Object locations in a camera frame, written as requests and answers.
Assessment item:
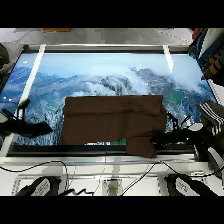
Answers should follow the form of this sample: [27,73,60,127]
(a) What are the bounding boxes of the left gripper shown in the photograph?
[20,121,54,138]

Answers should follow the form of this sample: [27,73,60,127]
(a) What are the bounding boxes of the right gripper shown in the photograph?
[151,130,178,146]

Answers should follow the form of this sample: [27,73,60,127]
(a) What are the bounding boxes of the brown pants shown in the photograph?
[61,94,168,159]

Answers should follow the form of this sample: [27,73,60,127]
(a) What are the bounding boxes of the heap of clothes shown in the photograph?
[187,27,224,88]

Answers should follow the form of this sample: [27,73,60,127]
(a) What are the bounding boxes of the black garment with white stripes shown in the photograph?
[196,101,224,137]

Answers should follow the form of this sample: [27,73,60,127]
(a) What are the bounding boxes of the black cable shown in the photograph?
[0,160,72,196]
[120,160,224,197]

